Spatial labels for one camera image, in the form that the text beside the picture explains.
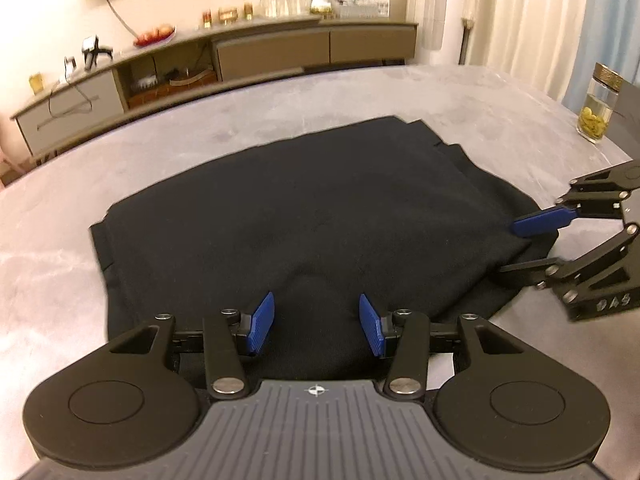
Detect black trousers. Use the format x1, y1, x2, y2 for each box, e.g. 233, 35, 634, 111
91, 116, 556, 381

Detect glass jar on table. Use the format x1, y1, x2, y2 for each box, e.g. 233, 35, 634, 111
576, 63, 624, 143

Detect white lace covered air conditioner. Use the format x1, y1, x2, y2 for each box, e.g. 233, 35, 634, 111
406, 0, 478, 65

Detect pink plastic kids chair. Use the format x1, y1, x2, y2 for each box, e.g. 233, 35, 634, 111
1, 114, 32, 188

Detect long grey TV cabinet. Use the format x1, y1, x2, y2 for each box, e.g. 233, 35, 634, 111
11, 15, 418, 159

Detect clear glass cup set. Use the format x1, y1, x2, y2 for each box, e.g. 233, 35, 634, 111
258, 0, 309, 18

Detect red plate of fruit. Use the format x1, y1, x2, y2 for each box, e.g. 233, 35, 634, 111
134, 24, 176, 48

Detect small yellow cup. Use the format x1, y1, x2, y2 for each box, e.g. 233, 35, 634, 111
28, 73, 44, 94

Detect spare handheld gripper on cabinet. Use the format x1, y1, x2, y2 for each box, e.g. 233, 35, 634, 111
81, 36, 113, 72

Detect golden ornament bowl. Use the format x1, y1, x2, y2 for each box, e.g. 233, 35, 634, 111
218, 8, 239, 24

